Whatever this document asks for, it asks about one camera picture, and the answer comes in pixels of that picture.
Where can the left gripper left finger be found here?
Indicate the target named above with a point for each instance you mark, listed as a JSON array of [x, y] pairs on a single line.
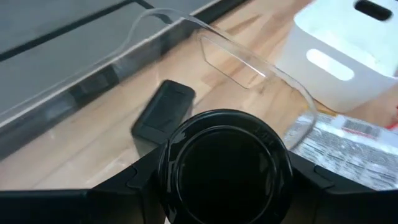
[[77, 208]]

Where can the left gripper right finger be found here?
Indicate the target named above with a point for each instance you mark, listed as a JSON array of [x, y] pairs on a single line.
[[342, 208]]

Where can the black-lid spice jar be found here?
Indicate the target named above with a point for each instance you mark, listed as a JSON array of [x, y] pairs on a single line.
[[225, 174]]

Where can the small black box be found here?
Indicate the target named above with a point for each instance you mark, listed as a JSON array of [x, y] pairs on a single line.
[[164, 112]]

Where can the red ramen noodle packet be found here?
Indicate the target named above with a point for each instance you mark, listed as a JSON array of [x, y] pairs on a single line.
[[348, 155]]

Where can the clear plastic bin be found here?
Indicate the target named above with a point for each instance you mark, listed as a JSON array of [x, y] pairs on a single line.
[[280, 90]]

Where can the white plastic bin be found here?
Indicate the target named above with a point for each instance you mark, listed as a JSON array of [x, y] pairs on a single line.
[[295, 37]]

